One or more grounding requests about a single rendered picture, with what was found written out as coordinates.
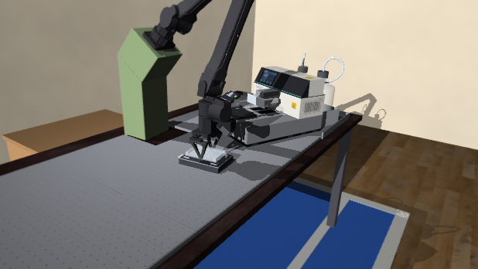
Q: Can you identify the white plastic bottle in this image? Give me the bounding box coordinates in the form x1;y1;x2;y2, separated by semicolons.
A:
317;70;336;111
297;66;308;73

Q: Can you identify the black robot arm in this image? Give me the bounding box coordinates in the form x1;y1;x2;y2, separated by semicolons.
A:
142;0;254;137

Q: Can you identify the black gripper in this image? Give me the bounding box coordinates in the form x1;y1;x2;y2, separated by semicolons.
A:
189;115;223;159

